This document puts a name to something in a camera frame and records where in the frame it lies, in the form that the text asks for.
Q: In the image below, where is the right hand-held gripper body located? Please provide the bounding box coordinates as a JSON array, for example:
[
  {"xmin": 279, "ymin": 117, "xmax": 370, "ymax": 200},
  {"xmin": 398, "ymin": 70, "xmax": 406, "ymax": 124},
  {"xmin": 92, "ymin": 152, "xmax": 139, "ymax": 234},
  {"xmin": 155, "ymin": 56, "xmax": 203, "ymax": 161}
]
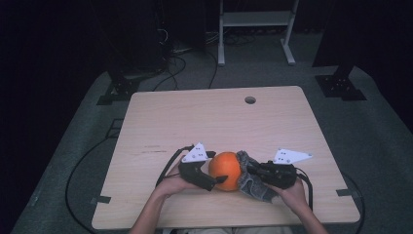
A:
[{"xmin": 258, "ymin": 147, "xmax": 314, "ymax": 190}]

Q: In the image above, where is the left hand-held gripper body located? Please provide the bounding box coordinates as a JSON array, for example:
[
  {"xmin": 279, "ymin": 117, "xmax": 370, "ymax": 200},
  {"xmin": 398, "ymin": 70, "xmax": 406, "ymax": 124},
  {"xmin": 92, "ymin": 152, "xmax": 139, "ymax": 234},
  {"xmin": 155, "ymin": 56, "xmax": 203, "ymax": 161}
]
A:
[{"xmin": 177, "ymin": 141, "xmax": 217, "ymax": 192}]

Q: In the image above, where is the orange plush toy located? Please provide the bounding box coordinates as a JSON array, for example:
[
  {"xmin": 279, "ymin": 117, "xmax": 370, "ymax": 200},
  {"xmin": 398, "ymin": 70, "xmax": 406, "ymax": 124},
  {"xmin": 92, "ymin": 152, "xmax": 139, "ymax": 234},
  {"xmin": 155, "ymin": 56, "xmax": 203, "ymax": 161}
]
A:
[{"xmin": 207, "ymin": 151, "xmax": 244, "ymax": 192}]

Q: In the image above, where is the person's left hand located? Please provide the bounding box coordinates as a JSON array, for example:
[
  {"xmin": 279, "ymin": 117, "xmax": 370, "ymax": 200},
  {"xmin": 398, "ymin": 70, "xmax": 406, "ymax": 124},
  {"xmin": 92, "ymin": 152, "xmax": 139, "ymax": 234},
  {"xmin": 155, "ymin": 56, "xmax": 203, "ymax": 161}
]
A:
[{"xmin": 154, "ymin": 163, "xmax": 202, "ymax": 199}]

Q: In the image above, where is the person's right hand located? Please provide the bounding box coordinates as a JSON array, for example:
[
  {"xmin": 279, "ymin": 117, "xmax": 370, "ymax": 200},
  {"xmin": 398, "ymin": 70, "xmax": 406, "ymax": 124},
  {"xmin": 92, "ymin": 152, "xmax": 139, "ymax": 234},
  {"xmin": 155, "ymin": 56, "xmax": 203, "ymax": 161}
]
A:
[{"xmin": 268, "ymin": 177, "xmax": 310, "ymax": 213}]

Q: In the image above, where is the black stand base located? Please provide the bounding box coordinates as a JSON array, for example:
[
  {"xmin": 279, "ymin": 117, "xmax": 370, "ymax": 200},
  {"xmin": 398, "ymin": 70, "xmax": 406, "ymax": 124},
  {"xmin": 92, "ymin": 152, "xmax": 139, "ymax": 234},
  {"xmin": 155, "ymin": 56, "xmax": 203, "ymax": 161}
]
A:
[
  {"xmin": 315, "ymin": 64, "xmax": 368, "ymax": 102},
  {"xmin": 95, "ymin": 72, "xmax": 141, "ymax": 106}
]

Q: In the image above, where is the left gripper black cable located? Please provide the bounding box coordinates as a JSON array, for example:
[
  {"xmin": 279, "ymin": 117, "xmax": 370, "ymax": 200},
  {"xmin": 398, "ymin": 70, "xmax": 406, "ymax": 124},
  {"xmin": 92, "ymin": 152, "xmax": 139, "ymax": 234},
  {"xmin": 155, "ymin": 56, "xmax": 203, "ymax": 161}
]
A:
[{"xmin": 156, "ymin": 145, "xmax": 195, "ymax": 187}]

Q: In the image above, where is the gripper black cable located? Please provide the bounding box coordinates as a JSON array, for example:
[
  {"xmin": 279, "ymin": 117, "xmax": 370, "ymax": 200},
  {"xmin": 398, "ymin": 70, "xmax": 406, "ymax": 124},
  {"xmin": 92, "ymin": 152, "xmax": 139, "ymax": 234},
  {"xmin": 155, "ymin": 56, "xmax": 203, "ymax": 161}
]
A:
[
  {"xmin": 156, "ymin": 145, "xmax": 195, "ymax": 187},
  {"xmin": 295, "ymin": 168, "xmax": 315, "ymax": 212}
]

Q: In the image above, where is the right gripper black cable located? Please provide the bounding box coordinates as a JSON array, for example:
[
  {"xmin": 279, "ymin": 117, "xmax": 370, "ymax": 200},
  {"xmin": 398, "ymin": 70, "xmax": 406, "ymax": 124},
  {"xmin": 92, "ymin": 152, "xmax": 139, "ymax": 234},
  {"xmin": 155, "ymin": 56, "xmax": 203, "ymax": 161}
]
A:
[{"xmin": 295, "ymin": 168, "xmax": 315, "ymax": 212}]

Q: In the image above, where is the thin black cable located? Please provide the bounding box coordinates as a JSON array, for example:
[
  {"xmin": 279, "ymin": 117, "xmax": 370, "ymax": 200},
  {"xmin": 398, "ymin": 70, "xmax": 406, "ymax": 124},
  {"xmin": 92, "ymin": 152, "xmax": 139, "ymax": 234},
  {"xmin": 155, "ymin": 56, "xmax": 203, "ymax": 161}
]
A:
[{"xmin": 206, "ymin": 50, "xmax": 219, "ymax": 90}]

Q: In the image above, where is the looped black cable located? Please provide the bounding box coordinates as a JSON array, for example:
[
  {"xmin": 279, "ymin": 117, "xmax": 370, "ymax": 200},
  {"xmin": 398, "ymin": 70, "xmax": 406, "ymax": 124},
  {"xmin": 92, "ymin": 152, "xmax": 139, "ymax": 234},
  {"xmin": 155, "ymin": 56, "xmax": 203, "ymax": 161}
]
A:
[{"xmin": 152, "ymin": 54, "xmax": 188, "ymax": 93}]

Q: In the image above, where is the long black floor cable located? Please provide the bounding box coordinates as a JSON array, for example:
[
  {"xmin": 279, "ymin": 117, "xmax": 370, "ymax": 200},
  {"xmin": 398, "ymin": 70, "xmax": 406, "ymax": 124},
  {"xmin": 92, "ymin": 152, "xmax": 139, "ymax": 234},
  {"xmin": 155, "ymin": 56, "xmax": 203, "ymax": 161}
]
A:
[{"xmin": 65, "ymin": 137, "xmax": 115, "ymax": 234}]

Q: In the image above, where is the white metal frame stand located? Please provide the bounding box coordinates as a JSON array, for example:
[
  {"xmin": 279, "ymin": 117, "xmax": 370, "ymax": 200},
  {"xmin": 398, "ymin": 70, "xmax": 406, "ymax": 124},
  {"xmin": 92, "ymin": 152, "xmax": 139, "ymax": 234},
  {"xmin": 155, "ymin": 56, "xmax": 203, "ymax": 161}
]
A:
[{"xmin": 217, "ymin": 0, "xmax": 300, "ymax": 67}]

